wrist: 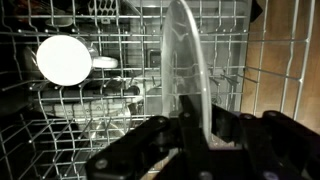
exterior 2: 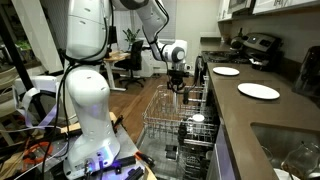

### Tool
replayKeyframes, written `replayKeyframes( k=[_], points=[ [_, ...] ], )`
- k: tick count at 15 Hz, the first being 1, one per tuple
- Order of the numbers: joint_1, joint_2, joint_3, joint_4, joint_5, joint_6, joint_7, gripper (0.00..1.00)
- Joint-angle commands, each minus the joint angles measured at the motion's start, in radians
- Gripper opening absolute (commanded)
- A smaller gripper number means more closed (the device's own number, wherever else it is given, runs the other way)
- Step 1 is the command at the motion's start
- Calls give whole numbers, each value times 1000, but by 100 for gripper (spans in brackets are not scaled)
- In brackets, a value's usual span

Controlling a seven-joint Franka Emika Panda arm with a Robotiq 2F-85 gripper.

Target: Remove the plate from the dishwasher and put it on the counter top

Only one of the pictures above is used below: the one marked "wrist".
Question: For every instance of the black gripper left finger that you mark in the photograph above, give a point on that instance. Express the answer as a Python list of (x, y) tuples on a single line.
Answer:
[(140, 150)]

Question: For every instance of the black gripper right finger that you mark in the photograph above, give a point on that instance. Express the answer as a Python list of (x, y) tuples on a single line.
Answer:
[(276, 143)]

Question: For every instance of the white round plate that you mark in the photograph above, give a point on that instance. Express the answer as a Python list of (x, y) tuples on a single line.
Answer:
[(186, 60)]

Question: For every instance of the white ceramic mug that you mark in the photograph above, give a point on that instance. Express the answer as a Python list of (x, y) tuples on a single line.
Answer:
[(63, 60)]

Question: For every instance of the grey cutlery basket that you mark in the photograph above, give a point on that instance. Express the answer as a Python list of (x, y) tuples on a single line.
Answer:
[(104, 6)]

